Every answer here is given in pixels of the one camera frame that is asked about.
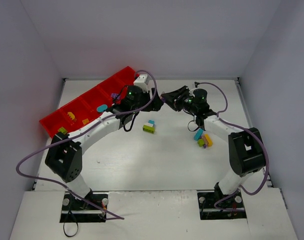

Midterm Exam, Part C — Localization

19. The black cable loop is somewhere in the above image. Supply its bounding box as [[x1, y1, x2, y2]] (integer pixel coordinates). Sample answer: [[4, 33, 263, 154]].
[[62, 209, 79, 238]]

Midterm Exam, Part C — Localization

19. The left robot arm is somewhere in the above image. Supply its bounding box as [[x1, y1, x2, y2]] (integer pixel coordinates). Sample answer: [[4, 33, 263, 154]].
[[45, 70, 164, 200]]

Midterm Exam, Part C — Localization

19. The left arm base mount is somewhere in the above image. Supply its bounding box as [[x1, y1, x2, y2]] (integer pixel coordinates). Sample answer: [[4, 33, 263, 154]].
[[60, 192, 106, 223]]

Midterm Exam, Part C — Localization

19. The purple cable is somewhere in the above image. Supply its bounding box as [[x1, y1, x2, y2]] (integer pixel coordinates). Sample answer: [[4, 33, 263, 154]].
[[16, 69, 158, 221], [193, 81, 270, 212]]

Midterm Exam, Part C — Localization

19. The small green lego brick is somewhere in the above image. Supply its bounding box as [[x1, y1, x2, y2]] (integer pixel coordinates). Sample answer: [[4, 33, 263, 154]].
[[58, 127, 68, 134]]

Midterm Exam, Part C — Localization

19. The pink lego in pile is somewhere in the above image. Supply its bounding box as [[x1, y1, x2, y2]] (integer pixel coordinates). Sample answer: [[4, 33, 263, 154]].
[[201, 135, 208, 148]]

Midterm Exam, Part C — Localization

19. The yellow lego in pile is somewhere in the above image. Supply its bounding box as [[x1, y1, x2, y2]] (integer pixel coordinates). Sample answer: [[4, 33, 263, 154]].
[[204, 134, 213, 147]]

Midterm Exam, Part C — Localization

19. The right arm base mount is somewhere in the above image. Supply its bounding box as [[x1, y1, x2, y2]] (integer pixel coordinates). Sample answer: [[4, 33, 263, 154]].
[[197, 183, 247, 221]]

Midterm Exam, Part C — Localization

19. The long green lego brick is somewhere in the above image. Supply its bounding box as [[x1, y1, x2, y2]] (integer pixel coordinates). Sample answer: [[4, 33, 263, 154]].
[[142, 124, 155, 134]]

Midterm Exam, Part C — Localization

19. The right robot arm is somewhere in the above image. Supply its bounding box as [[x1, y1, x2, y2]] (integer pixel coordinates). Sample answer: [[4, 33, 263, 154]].
[[161, 86, 266, 196]]

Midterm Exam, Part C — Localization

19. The yellow comb lego piece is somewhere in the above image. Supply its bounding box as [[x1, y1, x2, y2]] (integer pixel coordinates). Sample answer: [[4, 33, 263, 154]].
[[67, 111, 77, 123]]

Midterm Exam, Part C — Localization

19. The red compartment tray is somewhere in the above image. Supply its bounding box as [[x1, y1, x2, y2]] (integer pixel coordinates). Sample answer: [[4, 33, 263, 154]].
[[40, 66, 138, 137]]

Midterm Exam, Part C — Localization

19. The green lego in pile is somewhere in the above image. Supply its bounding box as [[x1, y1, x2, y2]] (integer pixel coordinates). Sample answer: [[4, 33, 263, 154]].
[[197, 138, 205, 147]]

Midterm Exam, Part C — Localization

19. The turquoise round lego piece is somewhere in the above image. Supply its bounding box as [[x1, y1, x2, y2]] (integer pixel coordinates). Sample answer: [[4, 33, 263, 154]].
[[96, 104, 108, 113]]

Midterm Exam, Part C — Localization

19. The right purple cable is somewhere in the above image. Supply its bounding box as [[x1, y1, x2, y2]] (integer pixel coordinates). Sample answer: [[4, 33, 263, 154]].
[[193, 81, 270, 212]]

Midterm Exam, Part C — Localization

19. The turquoise lego in pile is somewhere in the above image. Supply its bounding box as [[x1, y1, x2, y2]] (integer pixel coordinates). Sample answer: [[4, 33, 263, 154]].
[[193, 128, 204, 141]]

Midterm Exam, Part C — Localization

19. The yellow face lego brick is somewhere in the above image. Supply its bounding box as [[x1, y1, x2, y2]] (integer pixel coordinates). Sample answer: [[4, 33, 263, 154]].
[[82, 119, 89, 125]]

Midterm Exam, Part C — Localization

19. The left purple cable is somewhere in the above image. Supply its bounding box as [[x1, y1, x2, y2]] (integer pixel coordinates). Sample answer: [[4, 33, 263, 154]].
[[16, 69, 158, 221]]

